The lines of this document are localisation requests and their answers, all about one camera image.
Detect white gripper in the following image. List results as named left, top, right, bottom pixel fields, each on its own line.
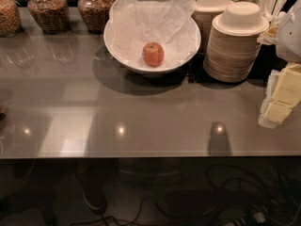
left=258, top=63, right=301, bottom=129

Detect red apple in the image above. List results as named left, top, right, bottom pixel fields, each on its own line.
left=142, top=42, right=165, bottom=67

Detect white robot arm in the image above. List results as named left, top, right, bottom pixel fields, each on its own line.
left=258, top=0, right=301, bottom=128

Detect white ceramic bowl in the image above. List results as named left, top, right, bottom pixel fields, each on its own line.
left=103, top=18, right=201, bottom=77

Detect front stack paper bowls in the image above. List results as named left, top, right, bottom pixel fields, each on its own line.
left=203, top=2, right=269, bottom=83

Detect stack paper bowls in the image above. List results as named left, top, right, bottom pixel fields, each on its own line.
left=192, top=0, right=231, bottom=54
left=203, top=2, right=269, bottom=83

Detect back stack paper bowls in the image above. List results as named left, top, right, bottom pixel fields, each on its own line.
left=192, top=0, right=231, bottom=54

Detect white tissue paper liner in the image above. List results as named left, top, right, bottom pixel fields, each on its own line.
left=108, top=0, right=199, bottom=71

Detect right glass cereal jar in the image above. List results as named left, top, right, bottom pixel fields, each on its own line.
left=77, top=0, right=114, bottom=34

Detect glass cereal jar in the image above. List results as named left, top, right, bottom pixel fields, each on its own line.
left=0, top=0, right=22, bottom=37
left=27, top=0, right=70, bottom=34
left=77, top=0, right=114, bottom=34

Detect middle glass cereal jar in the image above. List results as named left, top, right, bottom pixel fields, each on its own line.
left=27, top=0, right=70, bottom=34

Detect left glass cereal jar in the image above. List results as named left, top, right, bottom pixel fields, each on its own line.
left=0, top=0, right=22, bottom=37

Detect black floor cables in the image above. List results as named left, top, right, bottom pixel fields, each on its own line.
left=69, top=163, right=301, bottom=226

